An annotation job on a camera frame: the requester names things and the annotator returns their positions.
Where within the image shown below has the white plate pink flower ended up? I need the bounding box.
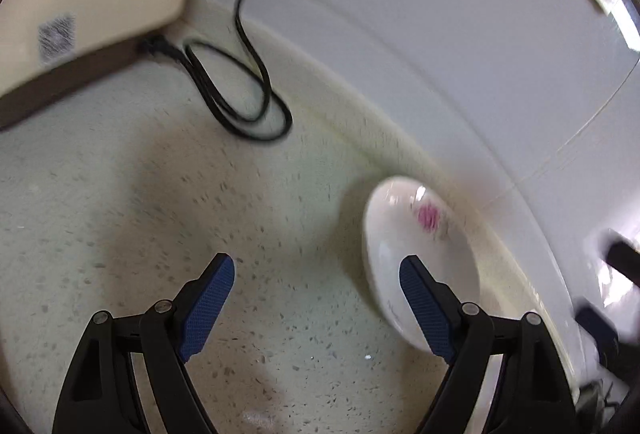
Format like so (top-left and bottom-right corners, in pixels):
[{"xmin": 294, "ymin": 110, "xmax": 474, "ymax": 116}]
[{"xmin": 362, "ymin": 176, "xmax": 480, "ymax": 353}]

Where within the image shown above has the black power cable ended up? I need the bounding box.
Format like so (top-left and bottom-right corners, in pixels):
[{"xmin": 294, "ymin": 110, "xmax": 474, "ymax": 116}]
[{"xmin": 136, "ymin": 0, "xmax": 374, "ymax": 143}]

